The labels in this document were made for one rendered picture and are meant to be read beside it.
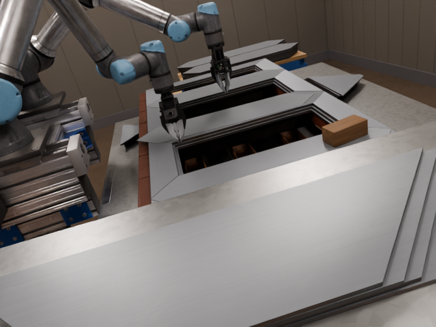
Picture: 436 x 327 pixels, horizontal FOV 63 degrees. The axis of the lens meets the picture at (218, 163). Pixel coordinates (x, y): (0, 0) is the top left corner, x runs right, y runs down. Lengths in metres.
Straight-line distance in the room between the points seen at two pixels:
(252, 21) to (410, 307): 4.43
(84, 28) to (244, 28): 3.55
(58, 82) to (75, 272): 4.06
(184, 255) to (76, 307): 0.13
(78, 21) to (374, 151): 0.95
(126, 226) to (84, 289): 0.14
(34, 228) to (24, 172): 0.23
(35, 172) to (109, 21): 3.33
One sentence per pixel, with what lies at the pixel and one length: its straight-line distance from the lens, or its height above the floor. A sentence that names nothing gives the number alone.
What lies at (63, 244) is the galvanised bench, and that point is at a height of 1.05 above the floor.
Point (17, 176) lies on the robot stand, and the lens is 1.21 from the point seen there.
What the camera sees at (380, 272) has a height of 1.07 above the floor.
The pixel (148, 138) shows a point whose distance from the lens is 1.45.
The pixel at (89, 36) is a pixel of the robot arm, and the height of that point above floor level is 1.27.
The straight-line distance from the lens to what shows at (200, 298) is 0.40.
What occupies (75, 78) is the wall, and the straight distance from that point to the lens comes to 4.47.
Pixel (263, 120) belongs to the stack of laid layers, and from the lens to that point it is 1.37.
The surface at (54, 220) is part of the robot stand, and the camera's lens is 1.32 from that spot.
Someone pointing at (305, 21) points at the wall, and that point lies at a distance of 5.01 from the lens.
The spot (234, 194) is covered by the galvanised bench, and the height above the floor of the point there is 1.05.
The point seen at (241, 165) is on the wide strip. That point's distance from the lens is 1.07.
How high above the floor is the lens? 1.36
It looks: 28 degrees down
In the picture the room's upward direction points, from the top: 14 degrees counter-clockwise
